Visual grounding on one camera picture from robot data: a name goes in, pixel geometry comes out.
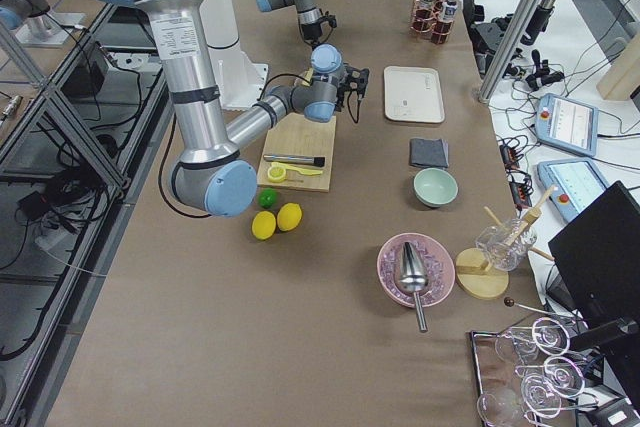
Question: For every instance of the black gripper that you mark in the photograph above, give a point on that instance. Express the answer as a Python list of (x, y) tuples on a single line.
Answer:
[(341, 95), (311, 34)]

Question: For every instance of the white round plate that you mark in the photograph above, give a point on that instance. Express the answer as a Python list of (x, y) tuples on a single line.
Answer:
[(306, 77)]

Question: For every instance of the cream rabbit serving tray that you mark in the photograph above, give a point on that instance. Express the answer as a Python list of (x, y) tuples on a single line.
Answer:
[(413, 94)]

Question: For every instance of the tray of glassware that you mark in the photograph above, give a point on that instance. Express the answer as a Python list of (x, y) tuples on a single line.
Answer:
[(528, 375)]

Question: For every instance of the wooden cutting board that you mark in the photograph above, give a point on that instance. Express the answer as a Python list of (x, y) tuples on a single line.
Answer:
[(296, 135)]

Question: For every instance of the steel muddler black tip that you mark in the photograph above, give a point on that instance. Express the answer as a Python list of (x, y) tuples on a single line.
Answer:
[(315, 161)]

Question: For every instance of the half lemon slice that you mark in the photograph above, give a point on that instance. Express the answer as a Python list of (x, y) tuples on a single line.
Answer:
[(276, 173)]

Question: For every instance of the folded grey cloth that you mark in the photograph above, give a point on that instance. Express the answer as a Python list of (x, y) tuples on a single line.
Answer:
[(427, 153)]

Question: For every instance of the tea bottle right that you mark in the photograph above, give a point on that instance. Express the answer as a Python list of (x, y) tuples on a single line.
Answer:
[(423, 14)]

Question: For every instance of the tea bottle front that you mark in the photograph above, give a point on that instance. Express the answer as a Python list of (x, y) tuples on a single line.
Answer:
[(444, 22)]

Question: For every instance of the green lime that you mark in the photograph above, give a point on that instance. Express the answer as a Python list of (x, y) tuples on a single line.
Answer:
[(267, 198)]

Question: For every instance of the pale green bowl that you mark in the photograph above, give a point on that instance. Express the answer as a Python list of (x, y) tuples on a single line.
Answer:
[(435, 187)]

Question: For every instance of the yellow lemon upper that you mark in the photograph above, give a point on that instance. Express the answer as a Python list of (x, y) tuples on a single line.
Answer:
[(289, 217)]

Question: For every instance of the yellow lemon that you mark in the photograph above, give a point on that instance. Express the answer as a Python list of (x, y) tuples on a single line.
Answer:
[(263, 225), (289, 217)]

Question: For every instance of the yellow lemon lower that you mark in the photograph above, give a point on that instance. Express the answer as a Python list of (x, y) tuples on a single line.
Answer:
[(263, 225)]

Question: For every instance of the steel ice scoop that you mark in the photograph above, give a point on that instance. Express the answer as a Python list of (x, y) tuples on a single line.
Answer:
[(411, 279)]

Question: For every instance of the pink bowl with ice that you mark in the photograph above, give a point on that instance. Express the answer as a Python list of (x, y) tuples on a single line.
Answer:
[(439, 267)]

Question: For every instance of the teach pendant upper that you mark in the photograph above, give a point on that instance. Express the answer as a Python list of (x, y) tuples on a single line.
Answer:
[(567, 124)]

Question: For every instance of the teach pendant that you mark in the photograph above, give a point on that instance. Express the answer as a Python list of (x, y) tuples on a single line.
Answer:
[(567, 124), (578, 183)]

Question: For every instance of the glass mug on stand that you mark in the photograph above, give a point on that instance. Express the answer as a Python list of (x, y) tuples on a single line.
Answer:
[(505, 246)]

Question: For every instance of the teach pendant lower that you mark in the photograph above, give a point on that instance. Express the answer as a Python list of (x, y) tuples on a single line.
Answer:
[(578, 183)]

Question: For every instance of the black laptop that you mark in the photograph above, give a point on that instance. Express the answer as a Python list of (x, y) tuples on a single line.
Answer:
[(597, 255)]

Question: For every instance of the copper wire bottle rack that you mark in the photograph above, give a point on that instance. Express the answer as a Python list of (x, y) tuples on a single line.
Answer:
[(433, 19)]

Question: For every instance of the aluminium frame post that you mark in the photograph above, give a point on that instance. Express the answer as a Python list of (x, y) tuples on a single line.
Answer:
[(510, 41)]

